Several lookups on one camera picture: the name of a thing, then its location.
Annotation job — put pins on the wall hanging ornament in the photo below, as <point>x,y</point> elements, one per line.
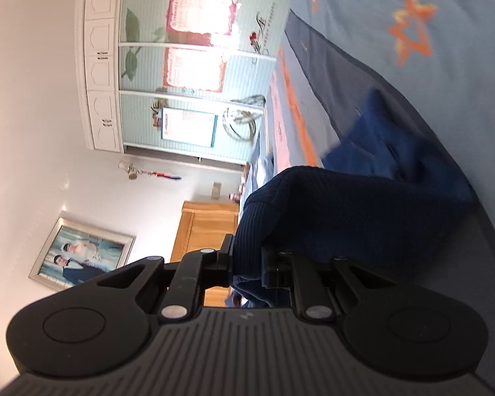
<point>148,171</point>

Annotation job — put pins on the orange-bordered poster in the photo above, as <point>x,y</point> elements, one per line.
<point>194,68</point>

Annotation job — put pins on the small beige box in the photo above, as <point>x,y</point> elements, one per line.
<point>216,189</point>

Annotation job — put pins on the pastel star-print bedsheet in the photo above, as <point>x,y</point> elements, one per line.
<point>375,0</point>

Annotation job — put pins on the framed wedding photo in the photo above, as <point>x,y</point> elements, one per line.
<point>82,255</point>

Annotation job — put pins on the blue knit sweater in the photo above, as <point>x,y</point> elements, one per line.
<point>313,206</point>

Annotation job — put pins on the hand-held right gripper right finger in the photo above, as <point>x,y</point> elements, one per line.
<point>272,268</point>

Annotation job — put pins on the blue-bordered poster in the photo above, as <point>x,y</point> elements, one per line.
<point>189,127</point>

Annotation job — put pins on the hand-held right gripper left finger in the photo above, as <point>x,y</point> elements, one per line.
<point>227,255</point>

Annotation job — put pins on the light blue garment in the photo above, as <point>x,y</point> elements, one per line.
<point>262,169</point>

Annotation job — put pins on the pink-bordered poster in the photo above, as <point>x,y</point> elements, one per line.
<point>198,12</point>

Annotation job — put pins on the white wardrobe with glass doors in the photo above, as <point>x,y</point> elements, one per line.
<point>107,70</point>

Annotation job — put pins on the wooden cabinet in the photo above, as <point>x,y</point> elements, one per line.
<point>202,222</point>

